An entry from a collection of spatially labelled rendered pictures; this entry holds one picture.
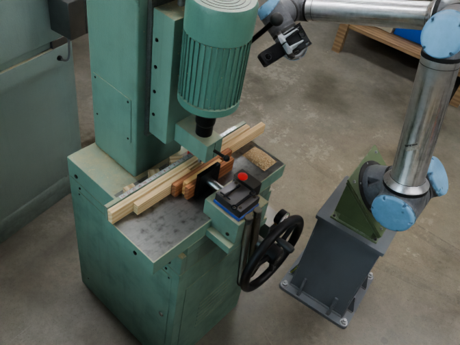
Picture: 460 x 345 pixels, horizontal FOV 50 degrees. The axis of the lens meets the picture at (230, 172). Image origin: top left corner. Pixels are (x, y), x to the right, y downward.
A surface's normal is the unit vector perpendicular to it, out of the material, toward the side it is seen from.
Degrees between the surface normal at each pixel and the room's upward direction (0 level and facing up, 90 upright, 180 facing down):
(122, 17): 90
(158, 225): 0
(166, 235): 0
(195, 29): 90
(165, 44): 90
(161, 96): 90
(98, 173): 0
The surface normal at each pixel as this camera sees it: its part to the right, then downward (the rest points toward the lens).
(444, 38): -0.59, 0.34
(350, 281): -0.55, 0.53
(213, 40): -0.15, 0.69
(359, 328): 0.15, -0.70
